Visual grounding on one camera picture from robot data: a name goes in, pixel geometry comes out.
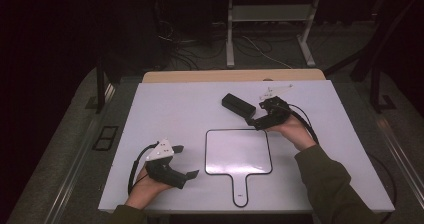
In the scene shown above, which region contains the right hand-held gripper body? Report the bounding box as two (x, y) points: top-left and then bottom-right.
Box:
(258, 83), (295, 128)

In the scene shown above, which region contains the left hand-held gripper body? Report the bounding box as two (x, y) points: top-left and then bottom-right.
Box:
(144, 138), (188, 190)

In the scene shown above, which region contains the black whiteboard eraser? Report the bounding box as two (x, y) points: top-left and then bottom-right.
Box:
(221, 92), (257, 120)

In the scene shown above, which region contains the white paddle whiteboard black rim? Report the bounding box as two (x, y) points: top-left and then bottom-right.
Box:
(204, 128), (274, 209)

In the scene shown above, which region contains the person's right hand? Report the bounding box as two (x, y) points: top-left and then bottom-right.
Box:
(265, 113), (318, 152)

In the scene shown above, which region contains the person's left hand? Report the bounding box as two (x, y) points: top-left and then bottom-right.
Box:
(124, 165), (173, 211)

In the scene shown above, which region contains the light wooden table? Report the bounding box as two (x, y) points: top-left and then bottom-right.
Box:
(142, 68), (327, 84)

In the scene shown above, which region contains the white metal stand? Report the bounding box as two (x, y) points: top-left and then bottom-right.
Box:
(225, 0), (323, 69)

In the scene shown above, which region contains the black metal stand leg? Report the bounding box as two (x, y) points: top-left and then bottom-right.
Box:
(323, 0), (398, 114)
(94, 56), (117, 115)

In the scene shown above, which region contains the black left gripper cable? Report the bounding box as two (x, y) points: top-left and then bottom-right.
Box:
(127, 142), (160, 196)

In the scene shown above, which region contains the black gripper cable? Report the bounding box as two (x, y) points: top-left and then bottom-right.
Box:
(127, 142), (160, 196)
(287, 102), (398, 224)

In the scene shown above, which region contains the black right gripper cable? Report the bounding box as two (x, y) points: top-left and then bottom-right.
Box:
(287, 102), (398, 224)

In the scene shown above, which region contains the white floor cable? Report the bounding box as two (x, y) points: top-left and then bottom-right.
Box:
(241, 34), (295, 70)

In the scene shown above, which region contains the aluminium floor rail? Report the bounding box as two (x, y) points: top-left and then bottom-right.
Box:
(43, 83), (117, 224)
(374, 113), (424, 202)

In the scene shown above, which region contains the black floor cable bundle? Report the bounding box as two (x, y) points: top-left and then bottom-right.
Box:
(155, 17), (228, 72)

